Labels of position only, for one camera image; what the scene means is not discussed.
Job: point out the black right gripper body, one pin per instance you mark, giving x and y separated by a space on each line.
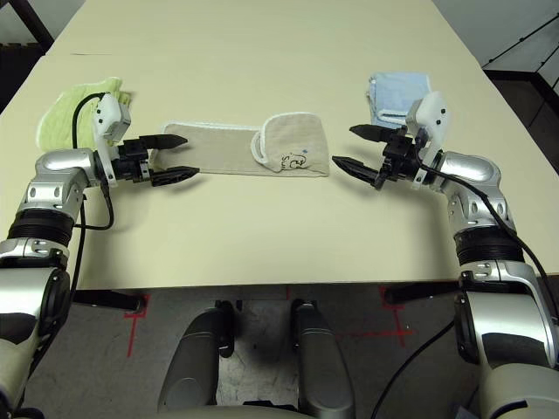
404 159

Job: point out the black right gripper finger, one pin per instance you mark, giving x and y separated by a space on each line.
375 133
358 171

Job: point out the grey right robot leg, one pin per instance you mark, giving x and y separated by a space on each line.
319 349

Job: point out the black foam floor mat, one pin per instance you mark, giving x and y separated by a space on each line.
17 70

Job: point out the dark brown wooden beam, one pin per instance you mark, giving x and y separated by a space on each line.
32 19

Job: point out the grey robot waist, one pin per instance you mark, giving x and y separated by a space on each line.
227 414

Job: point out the red floor tape cross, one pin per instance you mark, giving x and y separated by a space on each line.
397 331
133 323

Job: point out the dark low cabinet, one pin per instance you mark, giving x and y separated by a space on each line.
533 100

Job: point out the green towel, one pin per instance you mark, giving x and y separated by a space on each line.
61 118

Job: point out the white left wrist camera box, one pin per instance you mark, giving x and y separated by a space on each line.
107 113

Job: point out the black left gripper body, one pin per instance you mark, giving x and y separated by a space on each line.
131 163

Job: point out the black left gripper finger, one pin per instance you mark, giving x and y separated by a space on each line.
163 141
174 175

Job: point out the black metal rail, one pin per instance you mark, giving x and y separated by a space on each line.
524 43

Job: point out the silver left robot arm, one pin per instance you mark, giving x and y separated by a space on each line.
57 174

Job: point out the beige towel with white trim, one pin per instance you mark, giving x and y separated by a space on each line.
227 148

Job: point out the folded blue towel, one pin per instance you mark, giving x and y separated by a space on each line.
397 94

